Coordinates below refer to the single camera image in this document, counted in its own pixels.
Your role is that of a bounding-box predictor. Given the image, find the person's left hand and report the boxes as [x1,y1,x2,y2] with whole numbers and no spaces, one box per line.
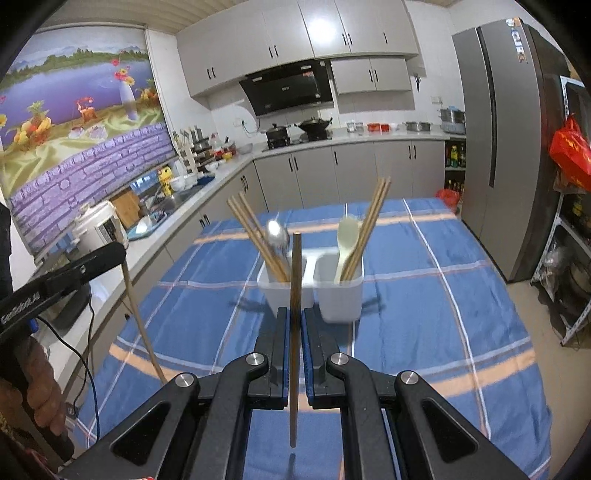
[25,339,68,437]

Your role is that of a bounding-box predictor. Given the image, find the white utensil holder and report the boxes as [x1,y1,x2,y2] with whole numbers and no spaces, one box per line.
[256,249,365,324]

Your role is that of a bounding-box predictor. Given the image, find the gas stove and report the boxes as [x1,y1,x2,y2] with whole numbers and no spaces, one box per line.
[263,131,333,151]

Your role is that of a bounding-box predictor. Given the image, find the light bamboo chopstick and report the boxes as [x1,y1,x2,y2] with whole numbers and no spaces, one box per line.
[122,259,168,385]

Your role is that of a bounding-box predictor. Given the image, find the stack of white bowls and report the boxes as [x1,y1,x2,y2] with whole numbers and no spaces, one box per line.
[168,173,199,192]

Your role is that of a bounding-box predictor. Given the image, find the black wok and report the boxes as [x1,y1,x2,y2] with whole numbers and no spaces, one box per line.
[298,117,334,134]

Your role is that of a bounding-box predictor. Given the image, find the printed window blind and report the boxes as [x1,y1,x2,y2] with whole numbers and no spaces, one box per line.
[0,28,172,257]

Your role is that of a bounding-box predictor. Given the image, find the dark brown wooden chopstick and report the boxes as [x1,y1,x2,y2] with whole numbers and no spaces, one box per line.
[288,232,304,448]

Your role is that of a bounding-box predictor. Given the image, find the white dish rack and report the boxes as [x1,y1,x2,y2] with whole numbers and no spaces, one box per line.
[173,129,208,174]

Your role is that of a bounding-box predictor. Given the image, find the black power cable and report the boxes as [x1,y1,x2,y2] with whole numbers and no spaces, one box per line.
[44,295,100,444]

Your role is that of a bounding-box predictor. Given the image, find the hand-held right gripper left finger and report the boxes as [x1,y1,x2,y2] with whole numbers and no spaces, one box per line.
[58,308,293,480]

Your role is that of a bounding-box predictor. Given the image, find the kitchen sink with faucet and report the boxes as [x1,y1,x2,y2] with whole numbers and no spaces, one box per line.
[139,185,204,217]

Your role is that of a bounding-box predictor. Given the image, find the wooden cutting board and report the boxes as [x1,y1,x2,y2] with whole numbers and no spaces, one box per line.
[111,189,141,224]

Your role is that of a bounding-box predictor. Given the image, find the black cooking pot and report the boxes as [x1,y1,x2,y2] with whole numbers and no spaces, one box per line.
[263,122,291,144]

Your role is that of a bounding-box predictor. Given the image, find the stainless steamer pot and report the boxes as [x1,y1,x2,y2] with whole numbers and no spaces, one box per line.
[438,107,467,134]

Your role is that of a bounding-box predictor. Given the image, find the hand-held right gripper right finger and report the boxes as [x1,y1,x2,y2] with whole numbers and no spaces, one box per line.
[304,308,529,480]

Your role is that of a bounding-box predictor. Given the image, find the metal storage shelf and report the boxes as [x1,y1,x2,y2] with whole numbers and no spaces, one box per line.
[531,74,591,352]

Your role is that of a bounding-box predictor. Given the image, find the grey refrigerator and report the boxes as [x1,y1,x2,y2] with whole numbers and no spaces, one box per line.
[451,17,573,283]

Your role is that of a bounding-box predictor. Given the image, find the blue cable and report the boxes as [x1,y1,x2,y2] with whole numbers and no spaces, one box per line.
[88,369,100,444]

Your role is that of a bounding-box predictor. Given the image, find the grey base cabinets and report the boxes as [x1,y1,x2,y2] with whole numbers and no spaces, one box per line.
[124,138,451,324]

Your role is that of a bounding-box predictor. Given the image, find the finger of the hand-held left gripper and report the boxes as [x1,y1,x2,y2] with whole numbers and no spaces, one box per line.
[43,241,129,297]

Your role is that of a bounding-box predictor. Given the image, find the grey upper cabinets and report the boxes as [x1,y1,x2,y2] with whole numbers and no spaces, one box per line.
[175,0,422,97]

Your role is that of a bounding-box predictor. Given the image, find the black range hood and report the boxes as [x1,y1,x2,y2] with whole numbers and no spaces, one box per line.
[239,59,335,116]

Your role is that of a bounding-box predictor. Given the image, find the metal spoon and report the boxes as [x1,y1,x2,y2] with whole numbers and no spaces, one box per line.
[265,220,289,273]

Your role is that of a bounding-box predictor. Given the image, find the cream plastic spoon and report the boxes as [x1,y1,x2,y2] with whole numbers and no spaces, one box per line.
[335,215,361,283]

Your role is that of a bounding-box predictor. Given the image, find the red plastic bag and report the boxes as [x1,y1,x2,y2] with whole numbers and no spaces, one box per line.
[549,115,591,192]

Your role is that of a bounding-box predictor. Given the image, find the white electric rice cooker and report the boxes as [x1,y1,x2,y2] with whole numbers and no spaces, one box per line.
[71,199,130,259]

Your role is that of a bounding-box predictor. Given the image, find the blue plaid tablecloth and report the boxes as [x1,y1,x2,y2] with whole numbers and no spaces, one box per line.
[76,198,552,480]

